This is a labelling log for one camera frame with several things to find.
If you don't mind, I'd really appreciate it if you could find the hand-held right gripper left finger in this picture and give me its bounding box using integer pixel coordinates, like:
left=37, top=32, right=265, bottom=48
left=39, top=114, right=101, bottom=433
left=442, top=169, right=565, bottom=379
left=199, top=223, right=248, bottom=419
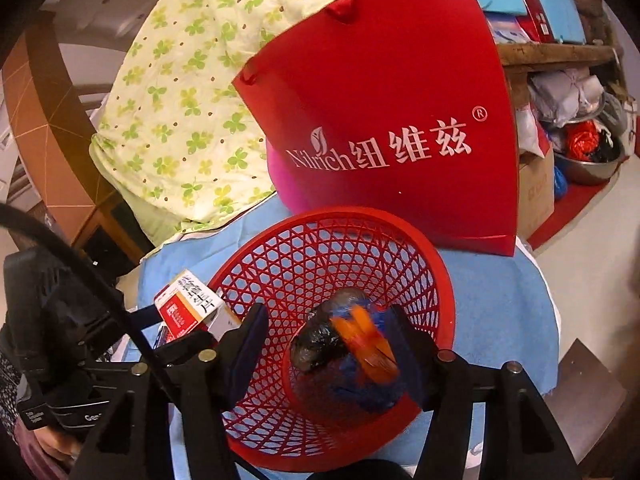
left=67, top=302, right=271, bottom=480

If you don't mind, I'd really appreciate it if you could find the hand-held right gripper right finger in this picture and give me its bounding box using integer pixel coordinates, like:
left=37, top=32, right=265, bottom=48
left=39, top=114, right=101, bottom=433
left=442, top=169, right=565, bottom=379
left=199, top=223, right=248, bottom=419
left=385, top=304, right=583, bottom=480

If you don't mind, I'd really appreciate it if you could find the person's left hand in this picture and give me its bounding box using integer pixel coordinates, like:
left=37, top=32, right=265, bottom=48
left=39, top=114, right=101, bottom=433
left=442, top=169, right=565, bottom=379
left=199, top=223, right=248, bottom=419
left=22, top=422, right=81, bottom=471

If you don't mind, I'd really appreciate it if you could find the white and red carton box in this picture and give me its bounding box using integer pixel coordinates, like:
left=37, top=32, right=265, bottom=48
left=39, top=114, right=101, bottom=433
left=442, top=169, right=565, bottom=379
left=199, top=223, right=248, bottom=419
left=152, top=270, right=243, bottom=348

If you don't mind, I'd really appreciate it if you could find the red flat box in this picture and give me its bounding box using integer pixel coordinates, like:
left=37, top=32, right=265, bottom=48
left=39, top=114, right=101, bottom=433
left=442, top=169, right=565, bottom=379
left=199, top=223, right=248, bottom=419
left=500, top=0, right=556, bottom=43

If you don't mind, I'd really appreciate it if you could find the black cable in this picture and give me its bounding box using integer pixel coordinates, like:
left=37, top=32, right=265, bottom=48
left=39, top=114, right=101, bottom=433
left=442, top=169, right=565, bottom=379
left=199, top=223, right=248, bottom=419
left=0, top=203, right=171, bottom=396

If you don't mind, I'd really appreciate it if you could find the red plastic bag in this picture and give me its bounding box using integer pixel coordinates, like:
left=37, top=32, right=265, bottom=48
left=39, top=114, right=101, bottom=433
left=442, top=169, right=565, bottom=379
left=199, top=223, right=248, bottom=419
left=565, top=120, right=601, bottom=163

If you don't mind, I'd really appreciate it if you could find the light blue towel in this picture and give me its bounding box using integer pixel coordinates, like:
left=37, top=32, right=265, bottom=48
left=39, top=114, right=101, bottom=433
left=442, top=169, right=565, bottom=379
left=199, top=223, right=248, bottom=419
left=122, top=195, right=561, bottom=480

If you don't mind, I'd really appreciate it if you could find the wooden shelf board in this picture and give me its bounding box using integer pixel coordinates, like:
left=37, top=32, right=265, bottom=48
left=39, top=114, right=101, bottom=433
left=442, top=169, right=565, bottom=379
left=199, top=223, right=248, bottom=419
left=495, top=42, right=621, bottom=68

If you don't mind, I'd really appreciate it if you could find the black plastic bag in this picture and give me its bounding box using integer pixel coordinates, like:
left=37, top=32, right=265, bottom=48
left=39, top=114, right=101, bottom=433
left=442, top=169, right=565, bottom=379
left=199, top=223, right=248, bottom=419
left=597, top=130, right=621, bottom=161
left=290, top=287, right=373, bottom=373

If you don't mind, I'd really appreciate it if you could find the metal basin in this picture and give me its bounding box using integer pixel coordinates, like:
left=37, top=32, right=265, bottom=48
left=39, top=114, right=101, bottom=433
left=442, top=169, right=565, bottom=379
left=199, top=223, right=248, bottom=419
left=552, top=135, right=628, bottom=186

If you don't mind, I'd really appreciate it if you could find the light blue board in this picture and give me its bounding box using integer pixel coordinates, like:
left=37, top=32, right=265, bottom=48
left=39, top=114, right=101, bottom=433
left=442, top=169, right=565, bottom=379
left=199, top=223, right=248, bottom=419
left=520, top=0, right=588, bottom=43

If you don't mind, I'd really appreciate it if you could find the green clover print quilt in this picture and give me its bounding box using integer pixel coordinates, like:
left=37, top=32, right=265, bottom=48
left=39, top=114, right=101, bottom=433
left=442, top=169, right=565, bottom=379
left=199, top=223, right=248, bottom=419
left=90, top=0, right=381, bottom=242

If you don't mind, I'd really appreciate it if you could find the person's patterned garment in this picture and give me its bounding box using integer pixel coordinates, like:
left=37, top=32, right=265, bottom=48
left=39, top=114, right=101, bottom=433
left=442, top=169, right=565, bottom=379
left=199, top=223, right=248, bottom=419
left=0, top=350, right=21, bottom=441

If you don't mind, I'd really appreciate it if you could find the brown cardboard box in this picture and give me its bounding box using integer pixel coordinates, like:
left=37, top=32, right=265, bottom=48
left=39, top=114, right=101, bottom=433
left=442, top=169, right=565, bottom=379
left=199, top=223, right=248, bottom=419
left=515, top=145, right=556, bottom=241

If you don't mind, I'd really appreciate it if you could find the red paper gift bag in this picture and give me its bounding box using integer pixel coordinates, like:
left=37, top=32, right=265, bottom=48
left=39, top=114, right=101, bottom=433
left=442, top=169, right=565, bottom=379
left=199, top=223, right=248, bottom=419
left=234, top=0, right=521, bottom=257

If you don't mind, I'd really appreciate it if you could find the grey white cloth bundle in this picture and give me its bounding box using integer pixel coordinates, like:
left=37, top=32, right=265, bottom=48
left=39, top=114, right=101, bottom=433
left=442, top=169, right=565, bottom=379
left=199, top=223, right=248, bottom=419
left=527, top=71, right=606, bottom=128

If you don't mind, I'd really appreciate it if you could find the grey brown board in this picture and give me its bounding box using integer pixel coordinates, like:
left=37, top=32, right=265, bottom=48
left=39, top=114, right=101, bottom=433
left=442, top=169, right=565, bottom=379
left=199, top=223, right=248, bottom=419
left=552, top=338, right=628, bottom=466

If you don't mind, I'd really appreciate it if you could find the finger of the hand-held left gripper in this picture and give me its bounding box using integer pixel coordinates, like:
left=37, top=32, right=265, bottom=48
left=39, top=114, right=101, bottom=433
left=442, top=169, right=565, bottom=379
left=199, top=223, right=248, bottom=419
left=120, top=306, right=166, bottom=332
left=150, top=332, right=217, bottom=365

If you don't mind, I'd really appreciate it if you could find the brown wooden cabinet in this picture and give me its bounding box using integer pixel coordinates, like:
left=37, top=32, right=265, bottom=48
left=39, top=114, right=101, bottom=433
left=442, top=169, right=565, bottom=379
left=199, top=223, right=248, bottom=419
left=2, top=10, right=146, bottom=261

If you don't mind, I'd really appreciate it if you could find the red floor mat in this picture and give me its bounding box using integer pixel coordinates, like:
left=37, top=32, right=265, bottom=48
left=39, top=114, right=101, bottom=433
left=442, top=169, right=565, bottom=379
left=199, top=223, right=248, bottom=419
left=527, top=180, right=608, bottom=251

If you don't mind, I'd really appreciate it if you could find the blue plastic bag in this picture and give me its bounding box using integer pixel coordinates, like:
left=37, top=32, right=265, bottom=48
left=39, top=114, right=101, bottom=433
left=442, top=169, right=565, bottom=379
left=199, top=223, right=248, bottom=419
left=552, top=165, right=570, bottom=201

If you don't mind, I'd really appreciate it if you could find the red plastic mesh basket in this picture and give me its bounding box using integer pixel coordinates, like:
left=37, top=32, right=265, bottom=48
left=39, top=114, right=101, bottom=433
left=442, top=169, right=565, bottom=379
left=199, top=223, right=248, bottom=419
left=209, top=206, right=456, bottom=473

